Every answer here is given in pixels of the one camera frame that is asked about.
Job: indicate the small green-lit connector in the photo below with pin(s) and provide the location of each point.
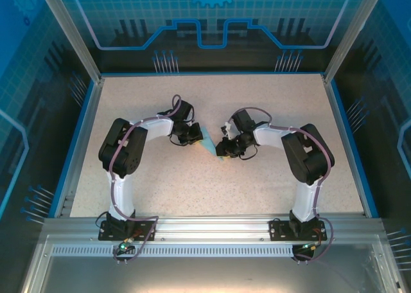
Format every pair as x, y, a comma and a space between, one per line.
311, 246
123, 247

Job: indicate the aluminium frame post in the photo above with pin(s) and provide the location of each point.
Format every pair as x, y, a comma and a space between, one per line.
349, 36
74, 36

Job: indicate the brushed metal panel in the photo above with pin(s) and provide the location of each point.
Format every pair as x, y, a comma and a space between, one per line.
208, 273

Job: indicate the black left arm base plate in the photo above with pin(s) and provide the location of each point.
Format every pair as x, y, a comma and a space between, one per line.
107, 235

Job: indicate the light blue paper sheet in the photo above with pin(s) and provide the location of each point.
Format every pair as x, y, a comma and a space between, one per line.
208, 142

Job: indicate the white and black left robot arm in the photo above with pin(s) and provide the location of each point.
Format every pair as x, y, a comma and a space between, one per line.
157, 129

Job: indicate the aluminium mounting rail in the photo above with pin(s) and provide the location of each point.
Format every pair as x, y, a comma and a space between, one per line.
208, 228

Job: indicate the aluminium side rail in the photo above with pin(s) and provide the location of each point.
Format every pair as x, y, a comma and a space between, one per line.
82, 145
346, 145

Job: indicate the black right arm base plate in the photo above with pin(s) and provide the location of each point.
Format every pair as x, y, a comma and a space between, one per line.
277, 232

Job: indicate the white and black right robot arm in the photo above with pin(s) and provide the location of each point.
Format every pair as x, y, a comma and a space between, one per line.
269, 138

